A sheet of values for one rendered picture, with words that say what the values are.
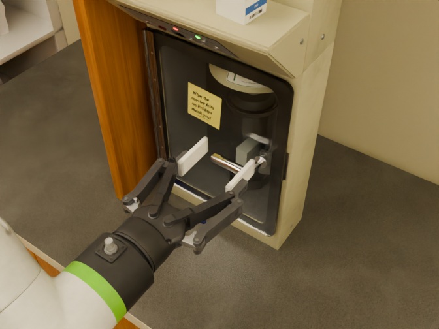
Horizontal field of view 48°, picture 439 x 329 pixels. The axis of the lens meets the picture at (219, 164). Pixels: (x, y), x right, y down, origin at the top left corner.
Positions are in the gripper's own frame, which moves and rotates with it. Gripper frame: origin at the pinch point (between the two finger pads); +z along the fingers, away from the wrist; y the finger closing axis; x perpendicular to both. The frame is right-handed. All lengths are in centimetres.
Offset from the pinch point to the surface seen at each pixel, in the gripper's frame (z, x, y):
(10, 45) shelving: 39, 40, 116
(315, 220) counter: 27.9, 37.2, -7.8
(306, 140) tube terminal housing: 21.6, 8.7, -4.8
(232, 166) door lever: 9.5, 10.5, 3.6
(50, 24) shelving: 54, 38, 112
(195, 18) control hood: 5.1, -19.8, 7.6
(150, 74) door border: 14.6, 2.5, 26.5
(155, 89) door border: 14.6, 5.8, 25.7
